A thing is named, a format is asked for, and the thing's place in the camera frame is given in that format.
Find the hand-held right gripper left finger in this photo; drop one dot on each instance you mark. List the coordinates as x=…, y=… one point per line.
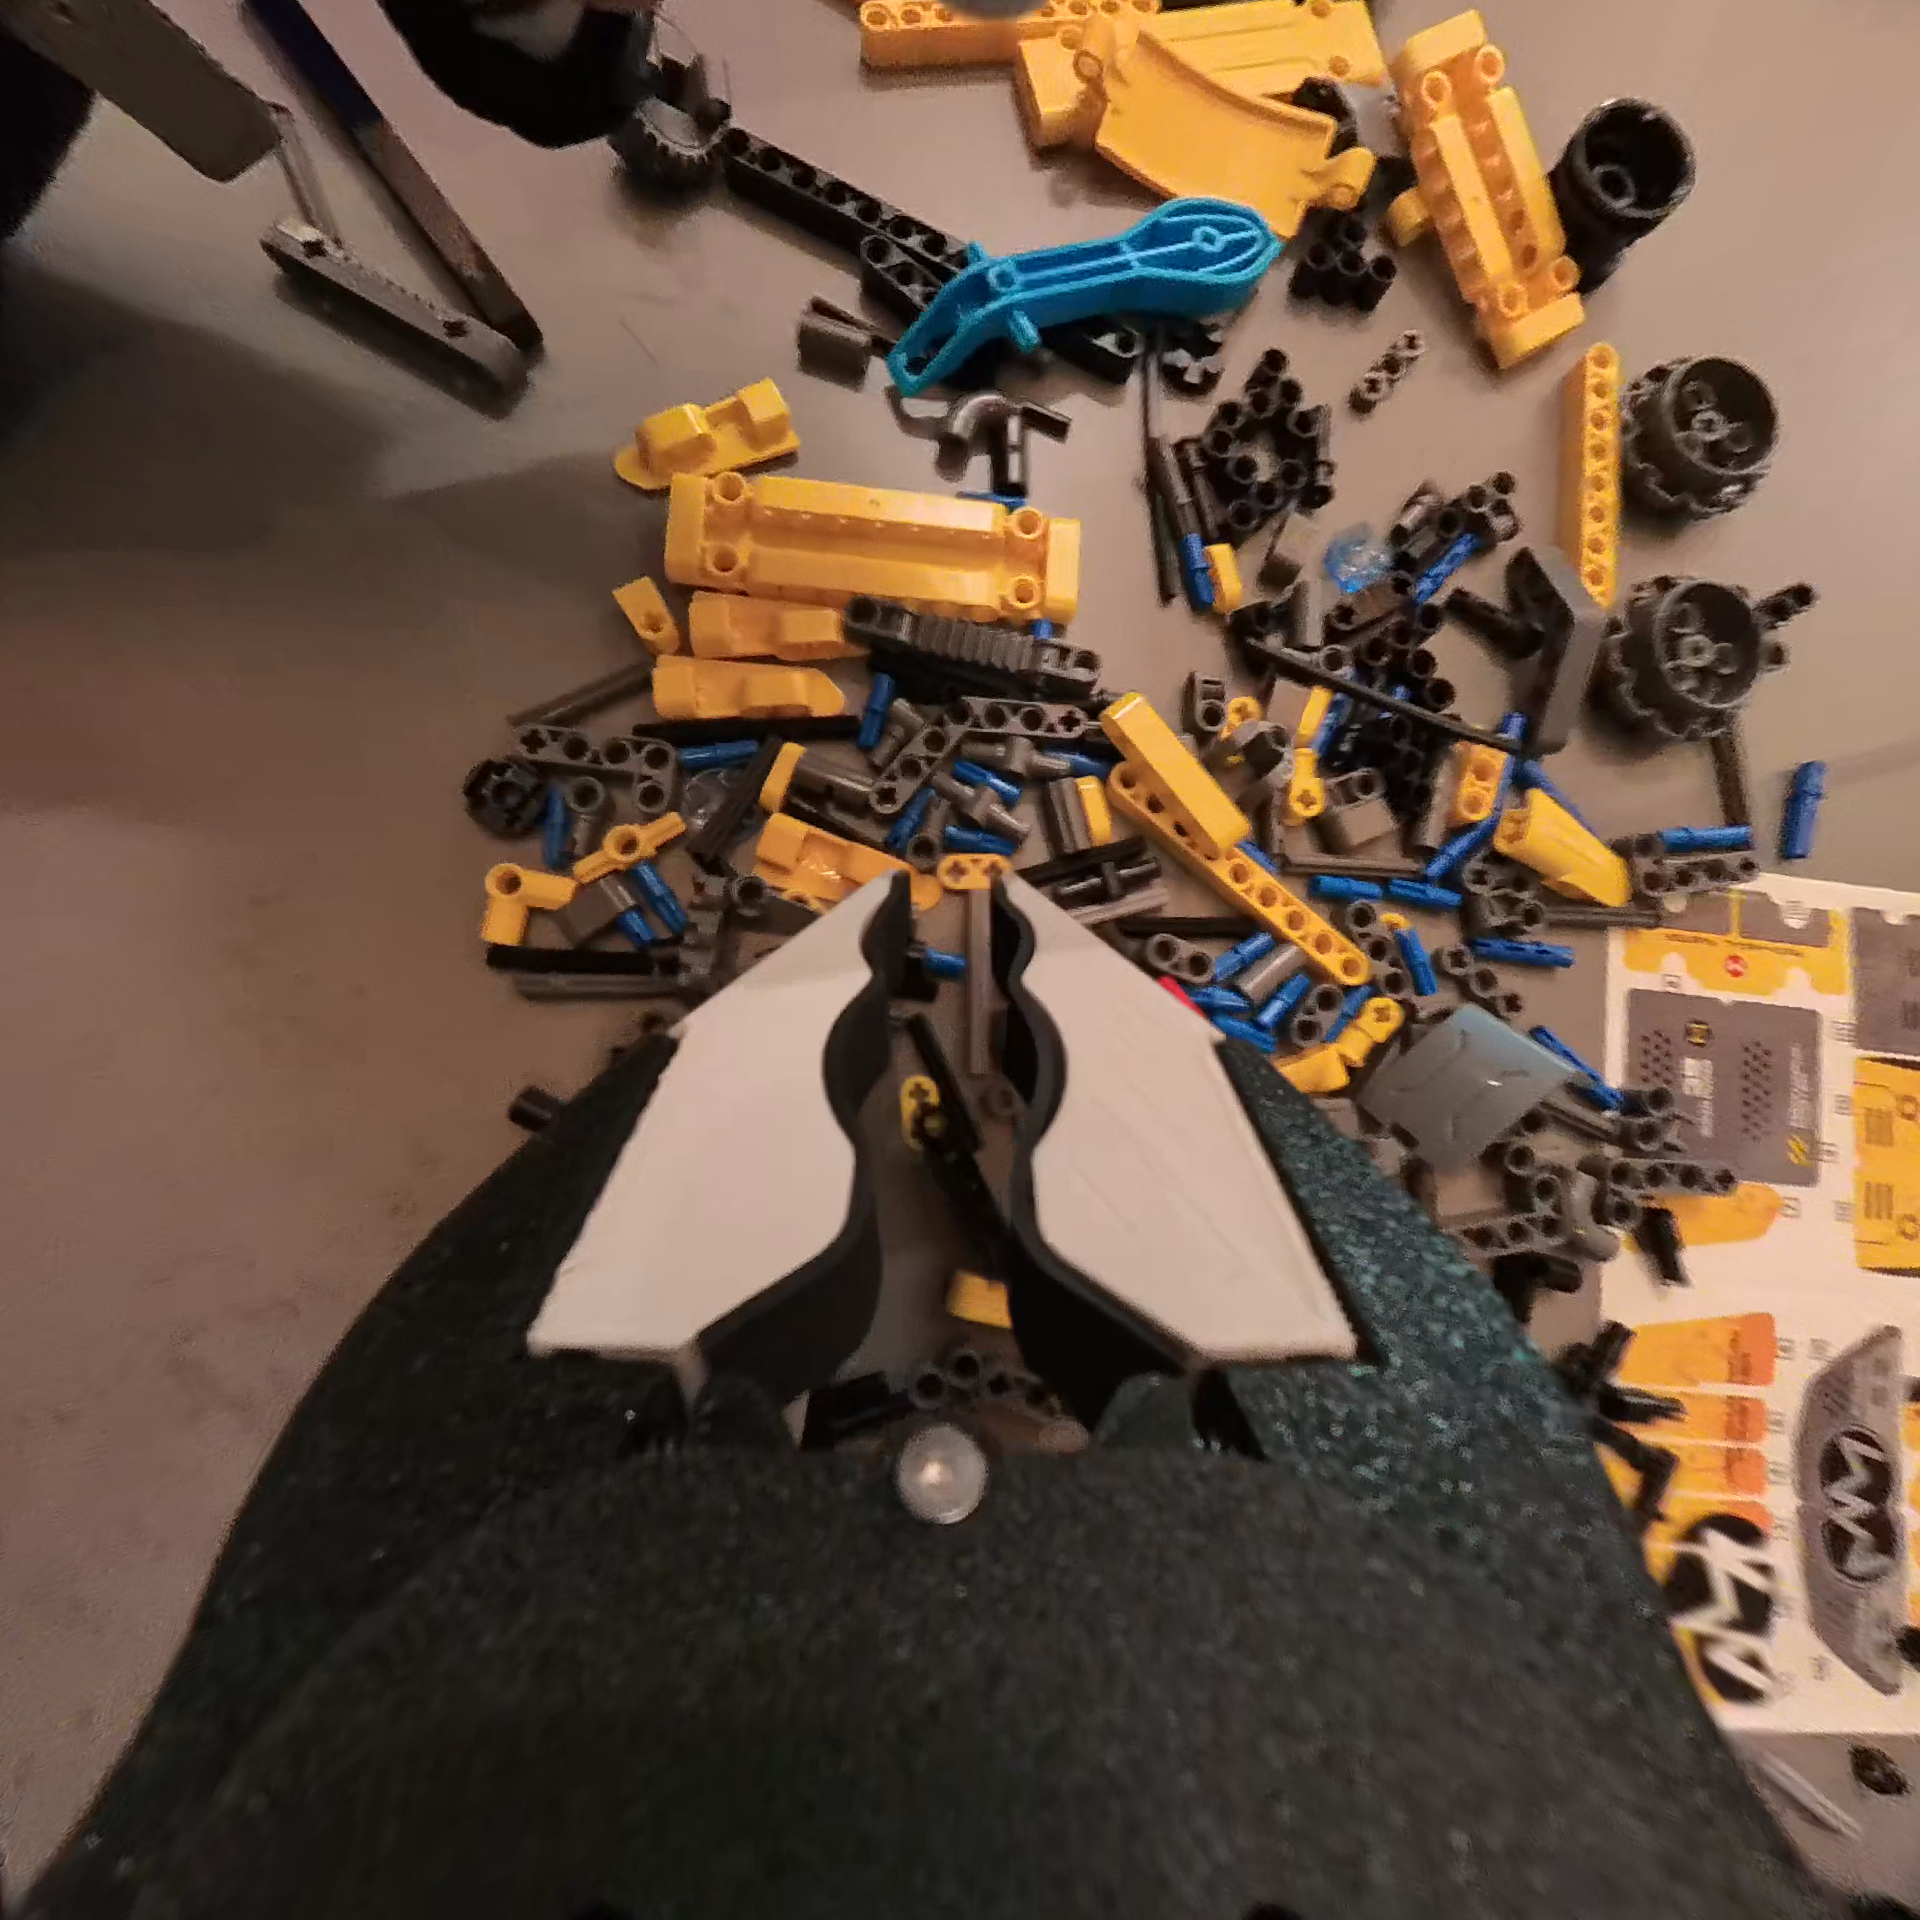
x=704, y=1184

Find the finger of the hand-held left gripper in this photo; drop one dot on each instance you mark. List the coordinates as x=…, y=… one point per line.
x=136, y=67

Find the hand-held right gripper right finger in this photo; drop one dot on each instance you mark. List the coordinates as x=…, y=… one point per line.
x=1185, y=1200

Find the pile of toy building parts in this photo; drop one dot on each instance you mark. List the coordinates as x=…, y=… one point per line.
x=901, y=644

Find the dark long bar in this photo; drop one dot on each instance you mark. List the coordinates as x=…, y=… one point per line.
x=406, y=182

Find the grey curved panel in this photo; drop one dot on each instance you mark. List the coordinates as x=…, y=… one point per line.
x=1463, y=1072

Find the grey holed beam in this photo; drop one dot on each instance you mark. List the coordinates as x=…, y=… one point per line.
x=389, y=307

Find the sticker sheet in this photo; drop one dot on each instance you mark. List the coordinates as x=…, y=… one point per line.
x=1723, y=1050

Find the yellow long panel brick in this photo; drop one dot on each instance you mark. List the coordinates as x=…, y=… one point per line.
x=869, y=546

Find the black toy wheel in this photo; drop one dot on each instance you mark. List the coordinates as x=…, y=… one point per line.
x=1629, y=171
x=1704, y=434
x=1688, y=660

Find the light blue curved part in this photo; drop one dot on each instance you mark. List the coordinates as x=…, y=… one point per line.
x=1079, y=283

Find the yellow studded block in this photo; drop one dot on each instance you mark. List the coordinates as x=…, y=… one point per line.
x=1477, y=182

